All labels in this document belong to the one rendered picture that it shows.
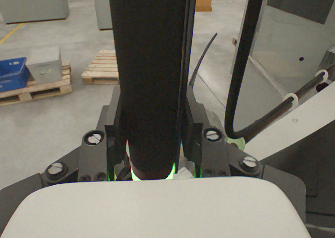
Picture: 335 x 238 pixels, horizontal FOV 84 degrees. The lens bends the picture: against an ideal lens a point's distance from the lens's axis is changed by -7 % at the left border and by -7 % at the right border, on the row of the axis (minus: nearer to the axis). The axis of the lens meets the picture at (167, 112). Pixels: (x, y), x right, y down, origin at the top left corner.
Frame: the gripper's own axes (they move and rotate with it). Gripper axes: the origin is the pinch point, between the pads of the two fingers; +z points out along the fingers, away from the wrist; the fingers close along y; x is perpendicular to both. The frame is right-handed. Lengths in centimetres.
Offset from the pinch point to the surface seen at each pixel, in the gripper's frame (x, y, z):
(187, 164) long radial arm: -34.2, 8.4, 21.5
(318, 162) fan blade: -7.1, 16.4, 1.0
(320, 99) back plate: -16.1, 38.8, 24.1
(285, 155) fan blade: -11.1, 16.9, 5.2
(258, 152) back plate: -30.6, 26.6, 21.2
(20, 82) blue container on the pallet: -125, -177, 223
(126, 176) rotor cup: -24.7, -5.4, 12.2
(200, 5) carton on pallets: -136, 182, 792
